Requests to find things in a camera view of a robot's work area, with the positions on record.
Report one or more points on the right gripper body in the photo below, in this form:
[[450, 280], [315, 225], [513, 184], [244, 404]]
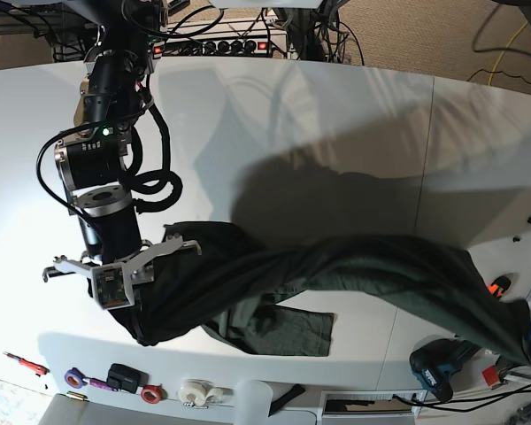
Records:
[[112, 284]]

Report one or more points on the dark green t-shirt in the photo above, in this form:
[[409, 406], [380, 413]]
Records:
[[237, 288]]

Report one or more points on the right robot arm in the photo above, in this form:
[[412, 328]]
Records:
[[115, 163]]

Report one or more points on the purple tape roll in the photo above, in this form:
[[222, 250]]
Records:
[[75, 378]]

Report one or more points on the red black screwdriver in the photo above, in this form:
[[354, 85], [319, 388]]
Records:
[[37, 369]]

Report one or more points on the red tape roll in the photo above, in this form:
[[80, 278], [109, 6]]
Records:
[[151, 394]]

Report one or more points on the clear tape dispenser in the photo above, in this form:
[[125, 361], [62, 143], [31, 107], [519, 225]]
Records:
[[202, 394]]

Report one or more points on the white paper roll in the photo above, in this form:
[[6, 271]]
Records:
[[252, 401]]

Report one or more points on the black power strip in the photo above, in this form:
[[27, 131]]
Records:
[[224, 48]]

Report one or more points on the red square tag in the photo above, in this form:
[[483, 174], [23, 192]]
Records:
[[490, 376]]

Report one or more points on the orange black utility knife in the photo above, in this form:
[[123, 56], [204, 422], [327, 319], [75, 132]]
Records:
[[499, 286]]

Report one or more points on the black action camera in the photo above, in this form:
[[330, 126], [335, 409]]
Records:
[[122, 377]]

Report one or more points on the teal black cordless drill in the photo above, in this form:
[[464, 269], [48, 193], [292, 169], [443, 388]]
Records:
[[434, 364]]

